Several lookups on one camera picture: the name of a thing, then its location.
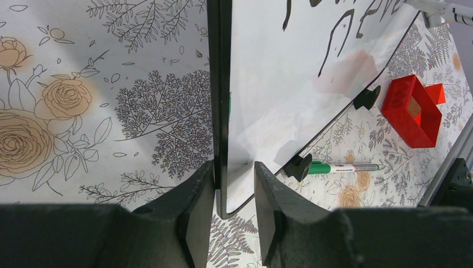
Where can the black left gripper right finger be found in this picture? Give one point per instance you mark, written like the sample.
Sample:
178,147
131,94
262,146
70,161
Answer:
294,232

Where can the brown cylinder in box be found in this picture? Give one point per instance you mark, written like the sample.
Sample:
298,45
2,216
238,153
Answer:
414,108

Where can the black capped whiteboard marker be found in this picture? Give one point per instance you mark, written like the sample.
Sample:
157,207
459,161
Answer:
439,13

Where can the green capped marker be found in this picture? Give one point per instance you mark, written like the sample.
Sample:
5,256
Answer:
320,168

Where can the small black-framed whiteboard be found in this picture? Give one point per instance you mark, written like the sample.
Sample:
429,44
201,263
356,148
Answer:
281,71

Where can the red plastic triangle piece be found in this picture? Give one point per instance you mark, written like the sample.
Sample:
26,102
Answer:
437,93

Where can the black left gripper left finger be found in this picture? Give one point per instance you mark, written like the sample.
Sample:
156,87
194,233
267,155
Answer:
170,231

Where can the red plastic box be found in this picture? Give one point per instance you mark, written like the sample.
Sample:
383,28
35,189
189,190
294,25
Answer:
422,131

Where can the floral table mat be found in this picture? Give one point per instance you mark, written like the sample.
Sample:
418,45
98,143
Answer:
109,102

